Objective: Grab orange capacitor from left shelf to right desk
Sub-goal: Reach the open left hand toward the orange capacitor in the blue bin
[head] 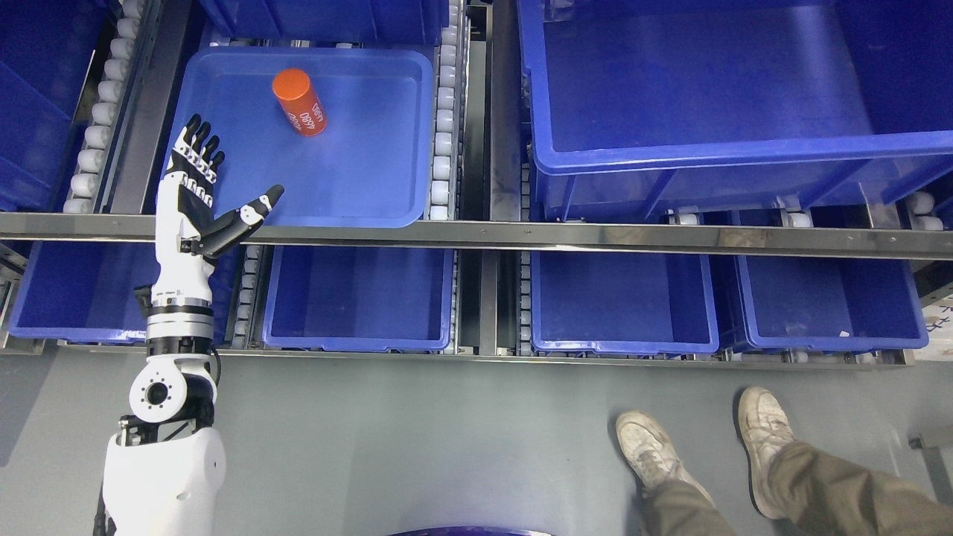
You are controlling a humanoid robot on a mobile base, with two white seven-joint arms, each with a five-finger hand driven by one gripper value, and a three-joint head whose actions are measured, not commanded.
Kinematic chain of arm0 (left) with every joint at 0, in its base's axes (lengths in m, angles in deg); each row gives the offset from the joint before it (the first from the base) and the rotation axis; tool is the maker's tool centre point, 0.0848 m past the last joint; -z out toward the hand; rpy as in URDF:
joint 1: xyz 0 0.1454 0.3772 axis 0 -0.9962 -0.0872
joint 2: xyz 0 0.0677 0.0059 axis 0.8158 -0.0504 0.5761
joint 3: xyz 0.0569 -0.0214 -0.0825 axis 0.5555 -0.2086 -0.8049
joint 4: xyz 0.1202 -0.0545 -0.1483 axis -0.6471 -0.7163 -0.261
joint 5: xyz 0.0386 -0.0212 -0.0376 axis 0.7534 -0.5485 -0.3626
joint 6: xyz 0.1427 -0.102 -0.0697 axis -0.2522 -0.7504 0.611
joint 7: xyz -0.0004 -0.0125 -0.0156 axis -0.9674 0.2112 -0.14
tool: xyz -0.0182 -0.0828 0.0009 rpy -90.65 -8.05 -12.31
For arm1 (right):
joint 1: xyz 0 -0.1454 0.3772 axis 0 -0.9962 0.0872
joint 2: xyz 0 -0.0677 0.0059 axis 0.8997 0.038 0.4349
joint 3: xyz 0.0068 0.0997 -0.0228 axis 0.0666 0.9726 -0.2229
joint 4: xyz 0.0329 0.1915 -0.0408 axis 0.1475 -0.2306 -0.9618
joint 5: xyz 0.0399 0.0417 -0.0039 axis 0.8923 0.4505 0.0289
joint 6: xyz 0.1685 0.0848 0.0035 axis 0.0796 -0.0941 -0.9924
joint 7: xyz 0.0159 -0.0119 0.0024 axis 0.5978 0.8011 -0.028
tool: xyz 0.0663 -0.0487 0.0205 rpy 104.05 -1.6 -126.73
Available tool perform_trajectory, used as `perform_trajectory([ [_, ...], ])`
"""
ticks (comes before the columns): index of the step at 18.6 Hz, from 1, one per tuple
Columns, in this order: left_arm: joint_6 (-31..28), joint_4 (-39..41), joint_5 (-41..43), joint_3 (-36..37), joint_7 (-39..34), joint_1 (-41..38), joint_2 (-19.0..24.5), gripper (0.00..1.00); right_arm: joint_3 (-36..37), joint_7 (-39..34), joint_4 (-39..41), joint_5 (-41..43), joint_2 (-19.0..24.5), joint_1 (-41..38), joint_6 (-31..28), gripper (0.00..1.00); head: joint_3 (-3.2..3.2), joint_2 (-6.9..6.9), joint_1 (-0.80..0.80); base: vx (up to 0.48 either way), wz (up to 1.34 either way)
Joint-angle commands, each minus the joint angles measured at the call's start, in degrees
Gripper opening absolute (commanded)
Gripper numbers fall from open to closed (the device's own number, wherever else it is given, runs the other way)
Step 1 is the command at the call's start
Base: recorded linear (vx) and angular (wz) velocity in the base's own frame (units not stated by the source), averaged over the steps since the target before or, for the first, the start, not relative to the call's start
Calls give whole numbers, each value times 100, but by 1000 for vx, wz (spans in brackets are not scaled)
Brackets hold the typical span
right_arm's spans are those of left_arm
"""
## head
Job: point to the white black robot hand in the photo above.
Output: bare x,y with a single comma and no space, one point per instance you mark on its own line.
189,238

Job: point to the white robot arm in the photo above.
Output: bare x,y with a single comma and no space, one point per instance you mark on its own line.
166,463

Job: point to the white roller track left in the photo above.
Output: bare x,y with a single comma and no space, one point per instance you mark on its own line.
101,104

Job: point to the white roller track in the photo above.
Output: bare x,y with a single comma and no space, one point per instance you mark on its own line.
446,164
101,104

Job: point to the blue bin lower far left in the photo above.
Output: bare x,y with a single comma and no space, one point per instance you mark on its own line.
84,292

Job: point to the blue bin lower centre left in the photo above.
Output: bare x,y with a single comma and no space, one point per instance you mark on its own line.
359,299

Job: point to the shallow blue tray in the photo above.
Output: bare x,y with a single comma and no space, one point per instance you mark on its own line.
371,166

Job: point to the blue bin upper far left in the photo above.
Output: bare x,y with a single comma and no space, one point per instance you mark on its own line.
46,47

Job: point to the white roller track centre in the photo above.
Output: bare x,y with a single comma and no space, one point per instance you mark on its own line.
446,164

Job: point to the blue bin lower centre right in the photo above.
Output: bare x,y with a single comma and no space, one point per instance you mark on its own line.
633,304

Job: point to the large blue bin upper right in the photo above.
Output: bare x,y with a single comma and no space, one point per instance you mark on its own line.
642,109

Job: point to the left white sneaker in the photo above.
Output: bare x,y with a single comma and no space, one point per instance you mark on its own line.
650,452

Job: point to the white sneaker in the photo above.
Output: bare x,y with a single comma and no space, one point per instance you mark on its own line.
650,452
765,430

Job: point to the olive trouser leg left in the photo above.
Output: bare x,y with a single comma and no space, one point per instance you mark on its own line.
678,508

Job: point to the olive trouser leg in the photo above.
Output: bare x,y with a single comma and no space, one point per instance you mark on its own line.
678,508
824,494

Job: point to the blue bin lower far right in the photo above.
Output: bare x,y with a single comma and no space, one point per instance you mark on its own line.
829,305

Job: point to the right white sneaker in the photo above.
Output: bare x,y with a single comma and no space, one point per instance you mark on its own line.
765,430

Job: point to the olive trouser leg right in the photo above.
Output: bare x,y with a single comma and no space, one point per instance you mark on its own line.
824,494

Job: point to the steel shelf front rail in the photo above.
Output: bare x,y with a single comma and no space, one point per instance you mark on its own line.
612,238

